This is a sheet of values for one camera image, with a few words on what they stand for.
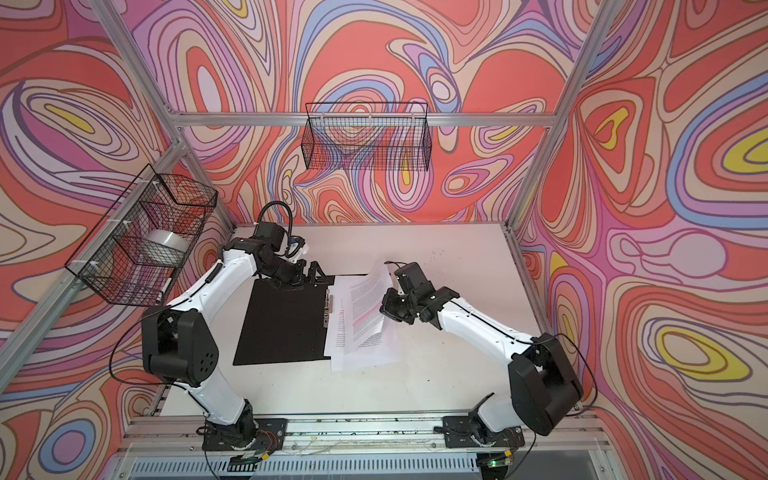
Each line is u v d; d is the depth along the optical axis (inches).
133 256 28.9
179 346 17.9
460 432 29.1
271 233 27.7
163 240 28.8
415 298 25.1
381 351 33.6
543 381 16.6
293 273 30.2
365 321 33.8
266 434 28.9
